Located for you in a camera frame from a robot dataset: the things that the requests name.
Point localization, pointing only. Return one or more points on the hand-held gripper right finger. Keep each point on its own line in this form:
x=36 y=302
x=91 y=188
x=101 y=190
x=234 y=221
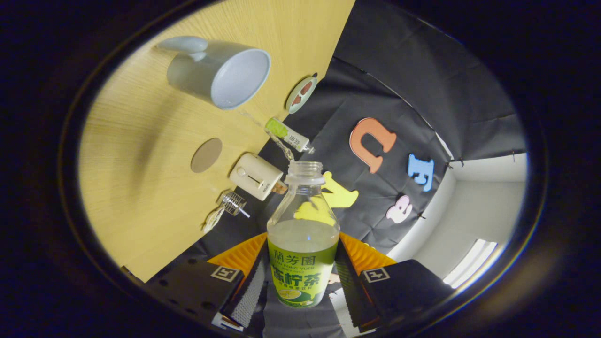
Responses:
x=350 y=288

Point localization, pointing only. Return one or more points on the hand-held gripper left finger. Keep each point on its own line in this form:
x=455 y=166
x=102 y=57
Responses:
x=249 y=293

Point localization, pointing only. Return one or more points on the clear juice bottle green label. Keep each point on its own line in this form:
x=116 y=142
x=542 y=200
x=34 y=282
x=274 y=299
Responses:
x=303 y=272

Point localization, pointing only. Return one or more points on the round brown coaster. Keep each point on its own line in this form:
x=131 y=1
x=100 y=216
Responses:
x=206 y=155

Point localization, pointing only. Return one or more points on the slim white green bottle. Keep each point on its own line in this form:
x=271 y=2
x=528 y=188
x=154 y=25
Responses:
x=286 y=134

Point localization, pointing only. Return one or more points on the purple straw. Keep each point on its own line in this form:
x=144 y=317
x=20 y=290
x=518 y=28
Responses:
x=244 y=213

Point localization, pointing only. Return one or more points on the white divided tray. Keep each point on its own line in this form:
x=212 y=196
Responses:
x=213 y=219

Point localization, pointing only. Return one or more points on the bread slice in toaster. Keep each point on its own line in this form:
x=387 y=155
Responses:
x=280 y=188

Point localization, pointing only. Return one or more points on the white toaster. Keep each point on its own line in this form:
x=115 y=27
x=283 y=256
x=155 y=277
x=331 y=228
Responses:
x=251 y=176

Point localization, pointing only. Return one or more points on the ceiling light panel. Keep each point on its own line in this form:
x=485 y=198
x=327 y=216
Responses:
x=469 y=264

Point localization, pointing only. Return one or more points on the wooden table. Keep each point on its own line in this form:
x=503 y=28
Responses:
x=150 y=197

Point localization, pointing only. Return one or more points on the grey round plate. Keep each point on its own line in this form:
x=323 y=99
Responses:
x=293 y=107

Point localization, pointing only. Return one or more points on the brown meat piece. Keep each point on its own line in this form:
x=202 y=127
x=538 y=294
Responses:
x=307 y=87
x=296 y=99

